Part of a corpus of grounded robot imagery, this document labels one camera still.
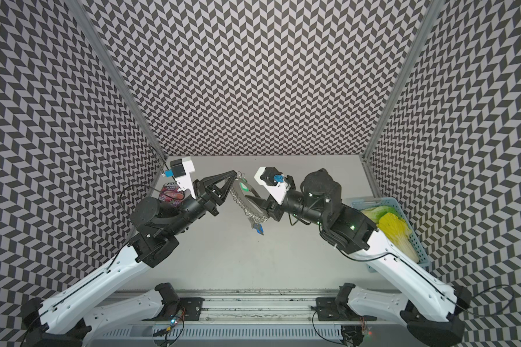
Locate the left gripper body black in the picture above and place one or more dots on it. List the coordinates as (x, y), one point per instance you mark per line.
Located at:
(204, 199)

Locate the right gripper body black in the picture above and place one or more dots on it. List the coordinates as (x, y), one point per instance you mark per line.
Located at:
(277, 209)

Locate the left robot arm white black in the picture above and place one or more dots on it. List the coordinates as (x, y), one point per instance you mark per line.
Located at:
(75, 316)

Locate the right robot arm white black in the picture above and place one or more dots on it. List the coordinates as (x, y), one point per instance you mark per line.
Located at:
(429, 308)

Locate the purple candy bag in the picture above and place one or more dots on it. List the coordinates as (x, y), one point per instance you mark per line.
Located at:
(172, 194)

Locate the yellow green plastic bag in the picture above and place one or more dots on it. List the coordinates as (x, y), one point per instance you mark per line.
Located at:
(394, 227)

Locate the left base wiring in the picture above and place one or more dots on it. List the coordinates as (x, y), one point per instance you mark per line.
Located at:
(169, 327)

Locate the base wiring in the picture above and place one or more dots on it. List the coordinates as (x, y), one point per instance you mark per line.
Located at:
(351, 333)
(169, 327)

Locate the right base wiring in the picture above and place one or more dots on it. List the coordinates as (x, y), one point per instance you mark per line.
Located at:
(351, 333)

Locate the light blue plastic basket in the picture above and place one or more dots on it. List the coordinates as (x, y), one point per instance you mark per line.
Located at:
(370, 203)

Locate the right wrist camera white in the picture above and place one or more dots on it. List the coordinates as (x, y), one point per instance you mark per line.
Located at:
(277, 184)

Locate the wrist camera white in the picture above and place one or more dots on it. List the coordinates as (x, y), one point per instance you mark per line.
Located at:
(180, 170)
(277, 184)

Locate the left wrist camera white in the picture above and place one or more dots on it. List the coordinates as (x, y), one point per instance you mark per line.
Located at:
(180, 170)

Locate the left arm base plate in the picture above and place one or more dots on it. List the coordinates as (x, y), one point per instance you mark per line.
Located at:
(188, 308)

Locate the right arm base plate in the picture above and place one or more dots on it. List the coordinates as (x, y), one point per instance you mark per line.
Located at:
(330, 309)

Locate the aluminium frame rail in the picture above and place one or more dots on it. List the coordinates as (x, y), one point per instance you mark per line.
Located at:
(272, 318)

